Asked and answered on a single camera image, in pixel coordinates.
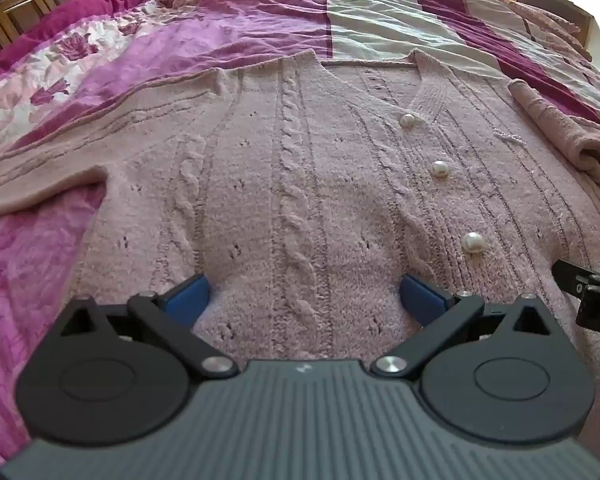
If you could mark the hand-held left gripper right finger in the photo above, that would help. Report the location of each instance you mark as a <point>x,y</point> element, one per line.
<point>420,300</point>

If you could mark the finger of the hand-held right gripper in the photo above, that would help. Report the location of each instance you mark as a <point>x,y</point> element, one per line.
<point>570,275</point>

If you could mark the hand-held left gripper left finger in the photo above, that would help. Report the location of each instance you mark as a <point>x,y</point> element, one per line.
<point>190,296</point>

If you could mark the pink knitted cardigan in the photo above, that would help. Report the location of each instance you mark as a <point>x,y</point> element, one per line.
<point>305,185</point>

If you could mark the pink fuzzy blanket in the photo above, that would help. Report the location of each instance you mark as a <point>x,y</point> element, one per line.
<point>545,20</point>

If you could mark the pink floral striped quilt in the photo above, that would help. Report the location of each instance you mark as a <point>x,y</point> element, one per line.
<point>260,20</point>

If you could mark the carved wooden headboard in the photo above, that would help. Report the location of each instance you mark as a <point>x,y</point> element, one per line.
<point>20,0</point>

